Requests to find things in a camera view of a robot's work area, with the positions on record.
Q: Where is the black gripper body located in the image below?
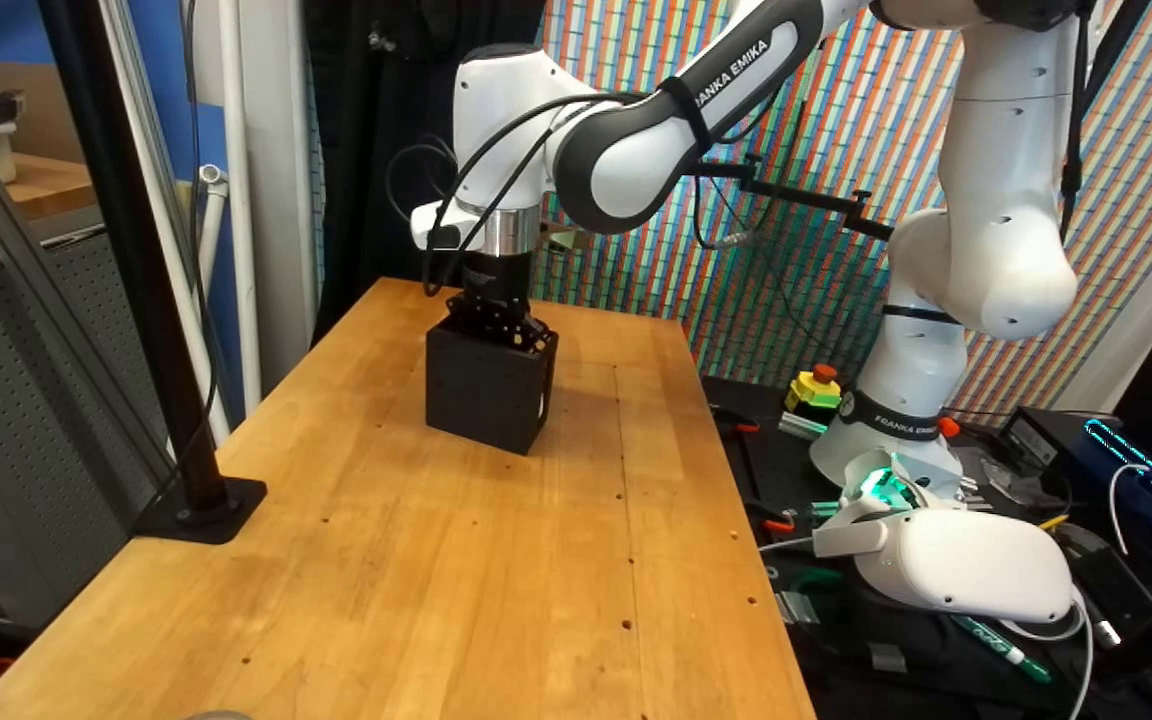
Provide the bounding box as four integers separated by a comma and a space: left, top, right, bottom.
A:
451, 248, 536, 325

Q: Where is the small black device box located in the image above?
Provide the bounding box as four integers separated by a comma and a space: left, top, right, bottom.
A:
1000, 402, 1094, 472

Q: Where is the black curtain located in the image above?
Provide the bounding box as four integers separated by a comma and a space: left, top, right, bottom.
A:
300, 0, 546, 345

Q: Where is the black perforated base board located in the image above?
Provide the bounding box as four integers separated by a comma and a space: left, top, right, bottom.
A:
700, 375, 1152, 720

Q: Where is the white vertical tube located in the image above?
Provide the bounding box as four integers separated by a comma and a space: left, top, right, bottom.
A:
190, 160, 265, 447

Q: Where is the yellow red emergency stop button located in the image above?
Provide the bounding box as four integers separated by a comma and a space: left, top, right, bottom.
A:
781, 356, 849, 425

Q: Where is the black pole stand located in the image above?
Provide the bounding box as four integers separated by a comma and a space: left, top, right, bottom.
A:
39, 0, 273, 549

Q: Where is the grey diagonal aluminium beam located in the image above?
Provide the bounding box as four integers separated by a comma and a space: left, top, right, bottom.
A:
0, 92, 199, 472

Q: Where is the wooden side bench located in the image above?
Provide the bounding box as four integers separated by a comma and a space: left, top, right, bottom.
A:
0, 149, 114, 250

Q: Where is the green marker pen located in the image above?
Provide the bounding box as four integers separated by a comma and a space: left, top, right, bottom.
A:
949, 613, 1057, 687

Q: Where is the black case with cyan edges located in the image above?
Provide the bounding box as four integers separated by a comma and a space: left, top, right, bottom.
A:
1078, 413, 1152, 576

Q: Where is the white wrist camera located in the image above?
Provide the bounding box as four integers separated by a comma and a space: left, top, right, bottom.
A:
407, 197, 475, 258

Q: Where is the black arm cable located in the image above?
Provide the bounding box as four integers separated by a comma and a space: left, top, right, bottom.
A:
421, 82, 688, 297

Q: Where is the black looped cable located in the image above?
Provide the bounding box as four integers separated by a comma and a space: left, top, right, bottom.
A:
379, 133, 469, 297

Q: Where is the black camera mount rod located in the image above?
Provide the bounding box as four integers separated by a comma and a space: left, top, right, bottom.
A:
700, 154, 897, 248

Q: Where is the white VR headset with straps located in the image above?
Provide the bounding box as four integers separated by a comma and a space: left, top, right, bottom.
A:
806, 447, 1085, 630

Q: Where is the white headset cable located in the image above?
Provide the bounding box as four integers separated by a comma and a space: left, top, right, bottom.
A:
1000, 591, 1098, 720

